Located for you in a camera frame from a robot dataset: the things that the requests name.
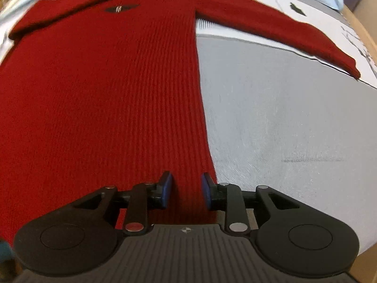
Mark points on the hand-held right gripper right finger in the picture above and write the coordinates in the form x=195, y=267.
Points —
x=206, y=191

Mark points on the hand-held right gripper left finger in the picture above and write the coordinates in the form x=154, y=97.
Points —
x=166, y=189

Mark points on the red ribbed knit sweater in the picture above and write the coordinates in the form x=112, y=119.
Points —
x=103, y=109

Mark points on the grey bed sheet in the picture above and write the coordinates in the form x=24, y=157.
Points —
x=279, y=123

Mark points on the light blue printed sheet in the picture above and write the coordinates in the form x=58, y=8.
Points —
x=319, y=16

